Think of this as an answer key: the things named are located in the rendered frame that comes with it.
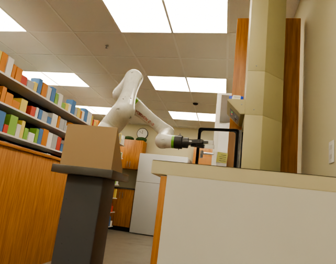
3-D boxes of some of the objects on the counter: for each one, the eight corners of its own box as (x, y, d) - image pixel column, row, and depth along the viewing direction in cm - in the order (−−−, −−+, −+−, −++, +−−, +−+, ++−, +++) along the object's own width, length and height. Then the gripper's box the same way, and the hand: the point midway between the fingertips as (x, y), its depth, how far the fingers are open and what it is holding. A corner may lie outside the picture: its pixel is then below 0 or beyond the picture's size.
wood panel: (295, 198, 213) (300, 20, 243) (296, 198, 210) (300, 18, 240) (224, 190, 222) (237, 20, 252) (224, 190, 220) (237, 18, 249)
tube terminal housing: (275, 195, 208) (279, 90, 225) (283, 194, 177) (287, 71, 194) (237, 191, 213) (244, 88, 230) (239, 189, 182) (247, 70, 199)
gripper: (180, 133, 199) (214, 135, 194) (185, 141, 223) (215, 143, 218) (179, 144, 197) (213, 146, 193) (184, 151, 221) (214, 153, 217)
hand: (212, 144), depth 206 cm, fingers open, 13 cm apart
